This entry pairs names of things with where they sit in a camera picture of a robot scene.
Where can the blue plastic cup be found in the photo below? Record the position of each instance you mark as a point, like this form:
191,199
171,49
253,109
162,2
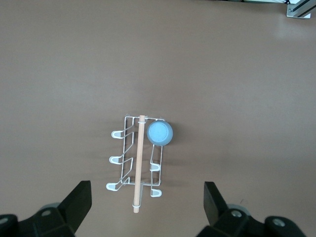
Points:
160,133

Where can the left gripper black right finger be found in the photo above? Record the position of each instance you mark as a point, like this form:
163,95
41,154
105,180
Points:
214,207

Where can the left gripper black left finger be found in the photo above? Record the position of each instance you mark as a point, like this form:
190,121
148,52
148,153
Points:
74,207

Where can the aluminium frame profile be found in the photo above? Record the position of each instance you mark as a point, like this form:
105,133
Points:
300,8

